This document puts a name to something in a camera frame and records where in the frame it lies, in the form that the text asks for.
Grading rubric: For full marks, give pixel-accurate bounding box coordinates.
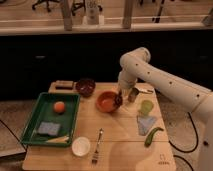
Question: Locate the orange fruit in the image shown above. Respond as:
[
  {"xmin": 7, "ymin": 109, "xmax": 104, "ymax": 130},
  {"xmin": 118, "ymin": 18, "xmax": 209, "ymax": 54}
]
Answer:
[{"xmin": 53, "ymin": 101, "xmax": 65, "ymax": 114}]

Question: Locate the metal cup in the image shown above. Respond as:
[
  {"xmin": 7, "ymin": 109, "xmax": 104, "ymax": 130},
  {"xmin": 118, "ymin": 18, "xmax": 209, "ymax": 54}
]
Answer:
[{"xmin": 128, "ymin": 88, "xmax": 139, "ymax": 103}]

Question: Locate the black cable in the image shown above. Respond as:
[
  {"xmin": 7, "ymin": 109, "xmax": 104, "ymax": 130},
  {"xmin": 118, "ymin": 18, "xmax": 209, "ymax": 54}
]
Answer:
[{"xmin": 168, "ymin": 111, "xmax": 201, "ymax": 171}]

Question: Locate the green cucumber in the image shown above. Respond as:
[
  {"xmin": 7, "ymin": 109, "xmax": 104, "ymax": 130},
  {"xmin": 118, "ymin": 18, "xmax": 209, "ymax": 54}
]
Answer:
[{"xmin": 144, "ymin": 127, "xmax": 164, "ymax": 148}]

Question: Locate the light blue cloth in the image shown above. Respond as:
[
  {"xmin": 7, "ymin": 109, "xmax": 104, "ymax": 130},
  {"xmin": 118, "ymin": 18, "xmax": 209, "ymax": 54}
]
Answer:
[{"xmin": 137, "ymin": 116, "xmax": 157, "ymax": 136}]

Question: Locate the black white handled utensil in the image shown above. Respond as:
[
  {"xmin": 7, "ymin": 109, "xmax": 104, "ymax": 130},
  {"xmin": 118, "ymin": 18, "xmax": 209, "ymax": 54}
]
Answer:
[{"xmin": 137, "ymin": 88, "xmax": 154, "ymax": 94}]

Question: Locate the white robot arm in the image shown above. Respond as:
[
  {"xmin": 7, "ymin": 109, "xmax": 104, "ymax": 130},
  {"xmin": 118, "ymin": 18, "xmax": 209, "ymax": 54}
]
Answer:
[{"xmin": 118, "ymin": 47, "xmax": 213, "ymax": 171}]

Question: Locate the dark maroon bowl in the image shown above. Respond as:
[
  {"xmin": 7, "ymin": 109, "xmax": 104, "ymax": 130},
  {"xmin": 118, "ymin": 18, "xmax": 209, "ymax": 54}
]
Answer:
[{"xmin": 75, "ymin": 78, "xmax": 96, "ymax": 97}]

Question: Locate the white small bowl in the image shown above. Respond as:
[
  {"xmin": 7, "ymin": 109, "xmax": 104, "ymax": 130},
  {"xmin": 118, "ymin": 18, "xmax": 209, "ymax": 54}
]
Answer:
[{"xmin": 72, "ymin": 137, "xmax": 91, "ymax": 157}]

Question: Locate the blue sponge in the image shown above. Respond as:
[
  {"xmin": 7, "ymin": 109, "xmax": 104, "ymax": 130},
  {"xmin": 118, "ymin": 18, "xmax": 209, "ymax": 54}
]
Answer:
[{"xmin": 37, "ymin": 122, "xmax": 61, "ymax": 136}]

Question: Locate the orange-red bowl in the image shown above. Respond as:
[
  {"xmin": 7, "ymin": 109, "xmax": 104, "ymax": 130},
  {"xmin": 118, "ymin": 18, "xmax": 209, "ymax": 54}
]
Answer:
[{"xmin": 96, "ymin": 91, "xmax": 120, "ymax": 113}]

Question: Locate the dark grape bunch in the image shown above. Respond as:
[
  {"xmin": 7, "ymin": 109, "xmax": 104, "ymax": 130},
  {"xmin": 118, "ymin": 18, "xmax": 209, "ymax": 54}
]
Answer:
[{"xmin": 114, "ymin": 95, "xmax": 123, "ymax": 106}]

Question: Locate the yellow wedge in tray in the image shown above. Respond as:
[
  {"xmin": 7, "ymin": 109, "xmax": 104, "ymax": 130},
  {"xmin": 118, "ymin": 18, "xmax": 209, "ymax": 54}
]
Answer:
[{"xmin": 46, "ymin": 136, "xmax": 69, "ymax": 143}]

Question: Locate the metal fork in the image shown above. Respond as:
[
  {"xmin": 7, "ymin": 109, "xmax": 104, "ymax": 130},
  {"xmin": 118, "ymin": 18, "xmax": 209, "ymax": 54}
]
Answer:
[{"xmin": 91, "ymin": 128, "xmax": 104, "ymax": 164}]

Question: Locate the green plastic cup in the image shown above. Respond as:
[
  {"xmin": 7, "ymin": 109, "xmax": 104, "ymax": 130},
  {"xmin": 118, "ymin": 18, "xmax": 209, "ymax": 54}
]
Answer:
[{"xmin": 140, "ymin": 100, "xmax": 154, "ymax": 116}]

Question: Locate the brown wooden block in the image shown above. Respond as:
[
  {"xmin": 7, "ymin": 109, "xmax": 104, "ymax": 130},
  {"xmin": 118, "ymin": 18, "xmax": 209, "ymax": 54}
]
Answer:
[{"xmin": 55, "ymin": 80, "xmax": 74, "ymax": 90}]

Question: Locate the green plastic tray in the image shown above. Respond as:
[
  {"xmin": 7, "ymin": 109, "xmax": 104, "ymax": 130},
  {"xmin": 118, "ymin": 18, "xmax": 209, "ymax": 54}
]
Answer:
[{"xmin": 21, "ymin": 92, "xmax": 80, "ymax": 147}]

